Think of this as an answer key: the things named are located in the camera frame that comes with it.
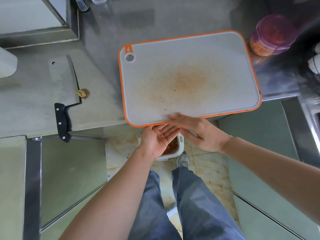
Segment person's left forearm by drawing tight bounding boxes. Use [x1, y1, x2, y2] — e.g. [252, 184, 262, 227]
[59, 147, 155, 240]

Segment pale green cabinet front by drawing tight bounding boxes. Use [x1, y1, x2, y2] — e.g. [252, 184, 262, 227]
[40, 137, 108, 240]
[217, 100, 320, 240]

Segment person's left hand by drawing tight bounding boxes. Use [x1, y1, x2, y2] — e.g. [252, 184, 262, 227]
[138, 123, 181, 162]

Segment purple lidded container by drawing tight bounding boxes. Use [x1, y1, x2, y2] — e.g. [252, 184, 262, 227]
[249, 14, 299, 57]

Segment grey right shoe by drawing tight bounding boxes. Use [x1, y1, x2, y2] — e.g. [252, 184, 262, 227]
[176, 153, 190, 170]

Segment person's right forearm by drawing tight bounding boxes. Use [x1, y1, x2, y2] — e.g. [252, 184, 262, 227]
[221, 136, 320, 228]

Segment purple round container lid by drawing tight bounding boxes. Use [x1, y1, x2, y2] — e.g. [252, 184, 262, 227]
[256, 14, 299, 56]

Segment black-handled kitchen knife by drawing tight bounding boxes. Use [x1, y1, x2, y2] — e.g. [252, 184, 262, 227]
[49, 55, 83, 144]

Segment group of seasoning bottles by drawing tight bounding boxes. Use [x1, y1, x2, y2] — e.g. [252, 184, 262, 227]
[307, 42, 320, 75]

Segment blue denim trousers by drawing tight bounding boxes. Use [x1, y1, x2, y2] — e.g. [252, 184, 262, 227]
[127, 166, 247, 240]

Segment diced carrot pieces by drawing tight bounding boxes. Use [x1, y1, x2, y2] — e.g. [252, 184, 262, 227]
[250, 17, 295, 57]

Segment white orange-rimmed cutting board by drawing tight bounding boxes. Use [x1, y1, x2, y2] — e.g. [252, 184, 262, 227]
[118, 30, 263, 128]

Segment brown carrot top stub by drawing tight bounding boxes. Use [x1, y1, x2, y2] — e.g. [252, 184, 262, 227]
[75, 88, 90, 100]

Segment person's right hand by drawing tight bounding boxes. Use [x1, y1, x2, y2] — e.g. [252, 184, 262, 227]
[169, 112, 233, 153]

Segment white waste bin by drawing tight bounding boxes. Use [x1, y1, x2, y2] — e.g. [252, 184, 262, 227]
[138, 133, 185, 162]

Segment small gold-capped bottle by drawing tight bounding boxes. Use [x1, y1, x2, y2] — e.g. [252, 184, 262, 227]
[73, 0, 90, 12]

